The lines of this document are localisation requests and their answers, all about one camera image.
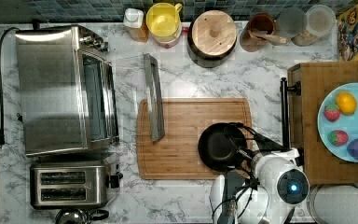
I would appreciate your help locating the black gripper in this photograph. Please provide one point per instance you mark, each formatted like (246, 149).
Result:
(238, 134)

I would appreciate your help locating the bamboo cutting board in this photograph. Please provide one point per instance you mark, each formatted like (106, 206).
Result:
(175, 156)

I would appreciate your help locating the brown wooden utensil cup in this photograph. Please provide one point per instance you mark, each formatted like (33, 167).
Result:
(260, 23)

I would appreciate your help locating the clear lidded container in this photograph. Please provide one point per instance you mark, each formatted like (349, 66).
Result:
(320, 21)

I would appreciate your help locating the steel kettle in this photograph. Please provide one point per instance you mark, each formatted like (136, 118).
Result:
(80, 216)

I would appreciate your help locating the black pot with wooden lid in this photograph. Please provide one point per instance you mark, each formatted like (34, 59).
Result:
(211, 37)

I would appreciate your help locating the stainless two-slot toaster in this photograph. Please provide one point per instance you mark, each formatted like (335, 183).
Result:
(75, 180)

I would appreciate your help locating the yellow mug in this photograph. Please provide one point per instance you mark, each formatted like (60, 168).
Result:
(164, 23)

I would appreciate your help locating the black rail on shelf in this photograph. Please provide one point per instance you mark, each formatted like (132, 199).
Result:
(285, 90)

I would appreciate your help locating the frosted plastic cup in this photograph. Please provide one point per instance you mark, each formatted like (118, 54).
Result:
(291, 22)

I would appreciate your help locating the red strawberry with green leaf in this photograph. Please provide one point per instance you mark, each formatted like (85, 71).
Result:
(338, 138)

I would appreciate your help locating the yellow toy lemon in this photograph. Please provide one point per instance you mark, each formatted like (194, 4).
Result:
(346, 102)

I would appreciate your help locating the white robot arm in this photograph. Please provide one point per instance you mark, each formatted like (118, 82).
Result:
(260, 181)

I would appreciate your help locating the stainless toaster oven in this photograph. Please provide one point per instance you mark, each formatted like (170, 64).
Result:
(67, 87)

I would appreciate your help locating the light blue plate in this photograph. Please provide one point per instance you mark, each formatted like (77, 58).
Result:
(348, 124)

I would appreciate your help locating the white capped bottle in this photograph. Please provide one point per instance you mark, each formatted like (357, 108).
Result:
(135, 24)

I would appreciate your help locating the red toy strawberry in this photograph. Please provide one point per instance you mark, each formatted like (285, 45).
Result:
(332, 112)

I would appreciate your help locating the wooden pestle stick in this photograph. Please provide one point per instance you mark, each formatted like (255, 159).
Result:
(272, 38)

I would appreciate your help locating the black bowl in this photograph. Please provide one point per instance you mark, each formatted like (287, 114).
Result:
(219, 146)

